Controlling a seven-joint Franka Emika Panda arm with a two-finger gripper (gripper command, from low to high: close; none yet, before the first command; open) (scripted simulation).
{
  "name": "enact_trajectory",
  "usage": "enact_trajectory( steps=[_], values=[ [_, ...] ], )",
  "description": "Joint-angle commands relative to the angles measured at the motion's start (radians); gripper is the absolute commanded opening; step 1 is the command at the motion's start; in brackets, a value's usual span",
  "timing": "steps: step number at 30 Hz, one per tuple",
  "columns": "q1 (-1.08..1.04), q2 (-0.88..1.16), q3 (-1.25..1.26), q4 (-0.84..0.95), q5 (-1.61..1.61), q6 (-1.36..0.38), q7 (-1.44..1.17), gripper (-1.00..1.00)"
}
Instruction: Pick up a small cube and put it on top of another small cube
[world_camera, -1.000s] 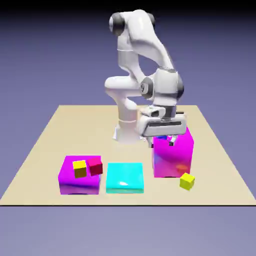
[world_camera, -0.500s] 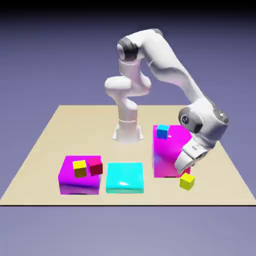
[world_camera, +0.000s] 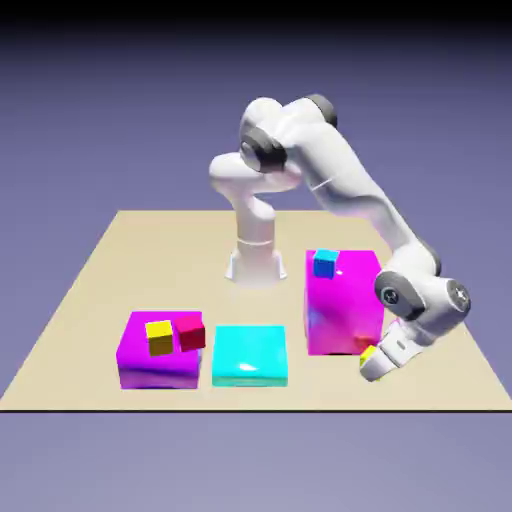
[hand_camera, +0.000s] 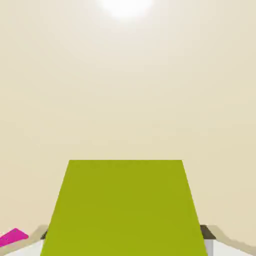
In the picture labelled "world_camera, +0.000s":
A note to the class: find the small yellow cube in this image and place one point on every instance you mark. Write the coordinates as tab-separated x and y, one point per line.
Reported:
159	336
367	354

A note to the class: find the small red cube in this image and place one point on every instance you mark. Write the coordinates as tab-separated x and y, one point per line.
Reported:
191	333

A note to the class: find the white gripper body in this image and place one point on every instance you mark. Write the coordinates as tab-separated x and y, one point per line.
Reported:
386	358

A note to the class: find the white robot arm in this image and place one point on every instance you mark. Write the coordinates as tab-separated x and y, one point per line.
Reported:
348	168

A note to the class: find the large cyan box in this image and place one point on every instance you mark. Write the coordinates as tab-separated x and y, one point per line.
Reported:
249	354

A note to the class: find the tall magenta box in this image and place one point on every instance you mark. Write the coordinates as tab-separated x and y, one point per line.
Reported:
340	308

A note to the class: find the small blue cube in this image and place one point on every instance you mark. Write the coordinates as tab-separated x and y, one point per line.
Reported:
324	264

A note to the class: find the low magenta box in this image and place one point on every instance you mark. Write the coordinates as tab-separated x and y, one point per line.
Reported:
158	366

